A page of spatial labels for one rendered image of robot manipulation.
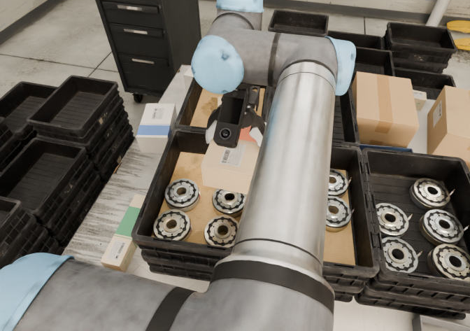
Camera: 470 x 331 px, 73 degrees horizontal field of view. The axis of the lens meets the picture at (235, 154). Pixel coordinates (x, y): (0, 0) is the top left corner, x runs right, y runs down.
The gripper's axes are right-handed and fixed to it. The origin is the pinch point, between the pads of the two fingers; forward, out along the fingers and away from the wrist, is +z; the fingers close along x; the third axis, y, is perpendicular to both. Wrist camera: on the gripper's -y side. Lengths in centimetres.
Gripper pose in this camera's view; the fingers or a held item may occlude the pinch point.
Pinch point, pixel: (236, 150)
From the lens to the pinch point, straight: 74.3
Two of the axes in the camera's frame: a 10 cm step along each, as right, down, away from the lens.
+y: 2.4, -7.2, 6.5
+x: -9.7, -1.8, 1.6
